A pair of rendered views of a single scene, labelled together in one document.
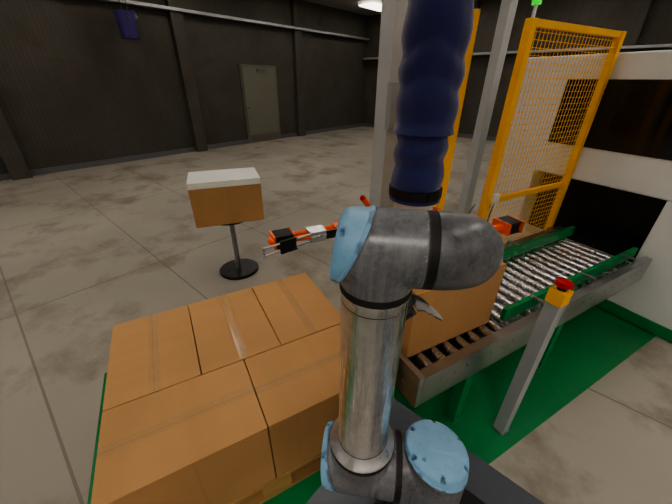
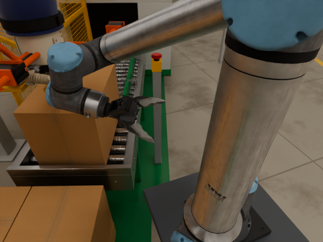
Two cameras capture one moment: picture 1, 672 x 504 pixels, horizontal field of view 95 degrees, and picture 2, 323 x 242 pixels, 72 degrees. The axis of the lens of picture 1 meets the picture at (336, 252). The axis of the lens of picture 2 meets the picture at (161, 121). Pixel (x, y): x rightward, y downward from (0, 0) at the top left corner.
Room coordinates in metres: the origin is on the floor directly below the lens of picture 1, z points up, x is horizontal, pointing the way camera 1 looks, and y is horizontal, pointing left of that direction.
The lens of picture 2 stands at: (0.40, 0.27, 1.59)
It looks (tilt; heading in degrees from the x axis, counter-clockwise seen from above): 38 degrees down; 298
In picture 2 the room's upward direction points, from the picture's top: straight up
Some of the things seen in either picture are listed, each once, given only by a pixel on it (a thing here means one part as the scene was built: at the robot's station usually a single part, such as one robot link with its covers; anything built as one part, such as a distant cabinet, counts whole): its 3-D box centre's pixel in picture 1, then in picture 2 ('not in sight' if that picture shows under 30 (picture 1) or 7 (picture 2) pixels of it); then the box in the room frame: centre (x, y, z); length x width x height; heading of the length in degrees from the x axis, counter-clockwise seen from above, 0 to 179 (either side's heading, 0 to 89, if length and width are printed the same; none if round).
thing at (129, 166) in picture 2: (377, 333); (70, 170); (1.25, -0.23, 0.58); 0.70 x 0.03 x 0.06; 29
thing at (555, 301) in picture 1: (526, 369); (157, 119); (1.09, -0.97, 0.50); 0.07 x 0.07 x 1.00; 29
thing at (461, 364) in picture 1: (558, 313); (140, 83); (1.52, -1.41, 0.50); 2.31 x 0.05 x 0.19; 119
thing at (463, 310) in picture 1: (430, 289); (80, 111); (1.42, -0.53, 0.75); 0.60 x 0.40 x 0.40; 117
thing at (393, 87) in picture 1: (399, 106); not in sight; (2.41, -0.44, 1.62); 0.20 x 0.05 x 0.30; 119
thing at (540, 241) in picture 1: (512, 247); not in sight; (2.22, -1.44, 0.60); 1.60 x 0.11 x 0.09; 119
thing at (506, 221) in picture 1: (507, 225); (115, 28); (1.20, -0.72, 1.25); 0.09 x 0.08 x 0.05; 25
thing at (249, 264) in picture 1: (235, 244); not in sight; (2.79, 1.03, 0.31); 0.40 x 0.40 x 0.62
